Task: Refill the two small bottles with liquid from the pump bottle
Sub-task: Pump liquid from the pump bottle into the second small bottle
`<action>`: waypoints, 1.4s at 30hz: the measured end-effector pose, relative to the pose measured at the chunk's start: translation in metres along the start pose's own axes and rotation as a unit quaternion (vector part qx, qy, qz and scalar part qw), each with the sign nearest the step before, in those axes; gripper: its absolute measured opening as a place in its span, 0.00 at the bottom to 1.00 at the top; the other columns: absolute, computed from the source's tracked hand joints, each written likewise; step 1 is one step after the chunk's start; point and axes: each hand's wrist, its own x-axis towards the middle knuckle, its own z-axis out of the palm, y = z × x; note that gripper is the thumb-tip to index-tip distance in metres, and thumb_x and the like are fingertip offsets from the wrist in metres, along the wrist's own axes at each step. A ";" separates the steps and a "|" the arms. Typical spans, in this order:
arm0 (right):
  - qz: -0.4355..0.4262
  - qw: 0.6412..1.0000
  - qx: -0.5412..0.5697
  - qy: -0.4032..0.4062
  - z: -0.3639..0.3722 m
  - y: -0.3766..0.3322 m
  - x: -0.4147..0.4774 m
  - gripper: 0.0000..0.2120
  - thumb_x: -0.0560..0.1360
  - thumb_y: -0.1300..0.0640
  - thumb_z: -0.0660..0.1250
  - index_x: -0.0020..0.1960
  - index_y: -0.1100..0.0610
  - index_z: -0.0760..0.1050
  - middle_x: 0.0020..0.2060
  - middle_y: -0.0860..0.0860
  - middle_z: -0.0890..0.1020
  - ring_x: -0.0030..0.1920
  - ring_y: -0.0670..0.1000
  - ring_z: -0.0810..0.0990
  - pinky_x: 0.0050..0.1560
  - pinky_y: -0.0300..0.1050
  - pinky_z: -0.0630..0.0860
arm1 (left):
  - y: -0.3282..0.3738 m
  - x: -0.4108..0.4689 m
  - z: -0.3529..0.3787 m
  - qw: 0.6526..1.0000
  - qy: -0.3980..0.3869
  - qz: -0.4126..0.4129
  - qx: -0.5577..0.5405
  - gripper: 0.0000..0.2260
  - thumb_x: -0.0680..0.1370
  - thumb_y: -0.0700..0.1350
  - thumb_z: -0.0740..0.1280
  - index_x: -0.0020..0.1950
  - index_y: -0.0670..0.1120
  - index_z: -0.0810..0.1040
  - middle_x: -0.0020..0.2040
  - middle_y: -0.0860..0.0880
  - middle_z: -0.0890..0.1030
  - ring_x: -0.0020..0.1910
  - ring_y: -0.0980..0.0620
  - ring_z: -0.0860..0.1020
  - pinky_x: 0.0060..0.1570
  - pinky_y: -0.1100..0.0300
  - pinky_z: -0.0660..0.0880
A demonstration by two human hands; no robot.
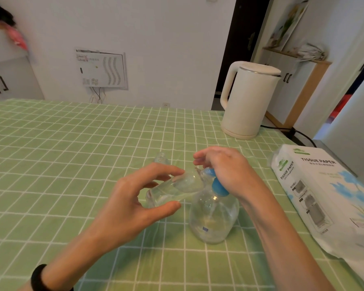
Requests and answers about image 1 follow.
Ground person's left forearm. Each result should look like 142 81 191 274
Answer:
18 233 122 291

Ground leaning framed picture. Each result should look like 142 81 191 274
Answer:
265 0 310 51

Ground black hanging item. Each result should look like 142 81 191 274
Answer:
0 0 16 27

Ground red object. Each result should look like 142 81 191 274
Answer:
330 94 352 118

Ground black power cable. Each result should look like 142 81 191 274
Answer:
260 125 317 148

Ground white tissue paper pack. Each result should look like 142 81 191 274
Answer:
270 144 364 288

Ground pink hanging item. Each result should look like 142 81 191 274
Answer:
0 19 29 52

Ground white wall panel cover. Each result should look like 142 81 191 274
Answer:
75 47 128 90

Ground black wrist band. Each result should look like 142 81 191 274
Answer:
30 264 74 291

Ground white door wooden side cabinet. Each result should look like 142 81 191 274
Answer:
262 46 333 129

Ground person's right hand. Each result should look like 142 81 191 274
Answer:
193 146 273 207

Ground person's left hand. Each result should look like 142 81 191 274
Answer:
89 162 186 255

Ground crumpled grey paper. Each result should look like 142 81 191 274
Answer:
296 42 329 62

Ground wooden top white cabinet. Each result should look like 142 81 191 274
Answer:
0 25 45 103

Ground thin loose wall wires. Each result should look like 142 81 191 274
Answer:
89 86 105 104

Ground small clear plastic bottle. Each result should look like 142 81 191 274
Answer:
154 152 170 166
145 167 216 209

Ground large clear bottle blue pump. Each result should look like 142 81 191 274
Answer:
188 168 240 245

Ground cream electric kettle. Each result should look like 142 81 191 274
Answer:
220 61 282 140

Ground green checked tablecloth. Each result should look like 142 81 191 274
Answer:
0 99 364 291

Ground person's right forearm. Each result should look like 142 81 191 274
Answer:
245 192 336 291

